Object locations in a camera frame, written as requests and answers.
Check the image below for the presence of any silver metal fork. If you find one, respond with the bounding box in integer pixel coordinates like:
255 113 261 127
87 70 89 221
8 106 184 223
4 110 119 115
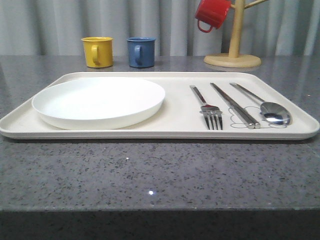
189 85 223 130

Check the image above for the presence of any white round plate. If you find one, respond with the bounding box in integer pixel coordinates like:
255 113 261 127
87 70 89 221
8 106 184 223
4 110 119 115
31 77 166 130

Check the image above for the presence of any silver metal chopstick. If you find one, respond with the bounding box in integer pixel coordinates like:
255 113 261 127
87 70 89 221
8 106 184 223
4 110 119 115
209 82 256 130
211 82 261 130

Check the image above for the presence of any silver metal spoon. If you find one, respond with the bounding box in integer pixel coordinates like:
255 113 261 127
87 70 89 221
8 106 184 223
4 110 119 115
230 82 292 126

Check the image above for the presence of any cream rabbit serving tray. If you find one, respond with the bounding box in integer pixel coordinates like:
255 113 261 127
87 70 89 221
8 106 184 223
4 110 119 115
0 72 320 140

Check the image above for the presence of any blue mug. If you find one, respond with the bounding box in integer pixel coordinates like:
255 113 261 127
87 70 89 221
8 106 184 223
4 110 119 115
127 37 156 68

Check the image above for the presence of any yellow mug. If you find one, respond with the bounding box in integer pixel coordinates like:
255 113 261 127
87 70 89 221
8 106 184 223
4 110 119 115
81 37 114 68

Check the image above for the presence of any wooden mug tree stand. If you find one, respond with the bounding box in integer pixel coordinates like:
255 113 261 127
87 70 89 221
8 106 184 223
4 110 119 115
204 0 266 68

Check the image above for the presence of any red mug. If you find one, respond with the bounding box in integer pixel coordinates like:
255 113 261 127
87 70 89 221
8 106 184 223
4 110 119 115
195 0 232 33

